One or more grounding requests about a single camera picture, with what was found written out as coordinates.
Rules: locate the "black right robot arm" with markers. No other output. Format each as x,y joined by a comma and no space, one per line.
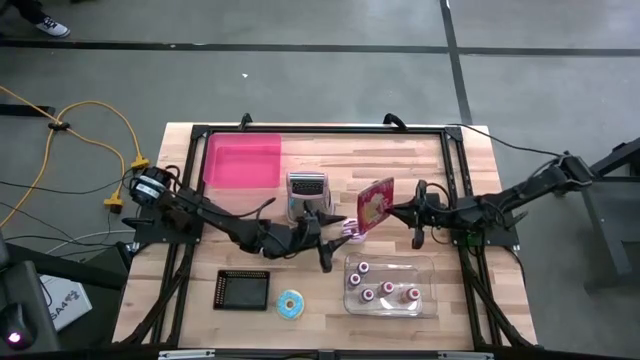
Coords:
530,187

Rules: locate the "person's shoe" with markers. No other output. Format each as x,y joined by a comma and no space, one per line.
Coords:
52,27

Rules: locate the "silver aluminium rail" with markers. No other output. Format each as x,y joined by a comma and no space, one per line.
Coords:
465,355
185,354

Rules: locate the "black device purple light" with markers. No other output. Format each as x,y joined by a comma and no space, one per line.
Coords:
17,325

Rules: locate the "white printed box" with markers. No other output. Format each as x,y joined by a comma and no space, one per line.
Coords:
70,305

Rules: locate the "black frame clamp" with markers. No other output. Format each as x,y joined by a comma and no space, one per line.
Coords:
245,121
392,120

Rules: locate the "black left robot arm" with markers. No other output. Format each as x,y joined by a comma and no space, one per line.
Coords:
220,220

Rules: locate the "blue frosted toy donut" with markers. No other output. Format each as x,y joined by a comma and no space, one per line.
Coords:
281,307

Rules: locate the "clear plastic container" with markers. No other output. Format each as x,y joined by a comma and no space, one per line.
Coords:
425,265

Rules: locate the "person's leg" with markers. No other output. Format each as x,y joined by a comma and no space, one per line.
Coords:
27,7

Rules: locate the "black metal table frame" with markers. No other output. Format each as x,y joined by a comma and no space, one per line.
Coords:
325,129

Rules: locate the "pink frosted toy donut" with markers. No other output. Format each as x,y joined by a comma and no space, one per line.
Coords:
348,234

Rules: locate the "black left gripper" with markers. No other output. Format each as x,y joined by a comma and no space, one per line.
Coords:
285,240

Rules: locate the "black metal stand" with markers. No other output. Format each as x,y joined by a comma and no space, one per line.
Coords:
607,235

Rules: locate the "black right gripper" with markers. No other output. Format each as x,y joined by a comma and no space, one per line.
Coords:
440,212

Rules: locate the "black slotted plastic basket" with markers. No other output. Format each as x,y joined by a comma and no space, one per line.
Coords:
242,292

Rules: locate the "red popcorn bag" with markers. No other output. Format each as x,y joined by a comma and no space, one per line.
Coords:
375,205

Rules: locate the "black floor bar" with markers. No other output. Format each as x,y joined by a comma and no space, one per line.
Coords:
25,110

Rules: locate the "red food colouring bottle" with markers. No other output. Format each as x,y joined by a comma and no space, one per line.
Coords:
367,295
363,266
411,294
354,279

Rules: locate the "pink plastic tray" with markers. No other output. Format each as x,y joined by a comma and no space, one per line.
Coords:
242,160

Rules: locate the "pink steel box grater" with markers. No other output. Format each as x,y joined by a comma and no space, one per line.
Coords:
310,192

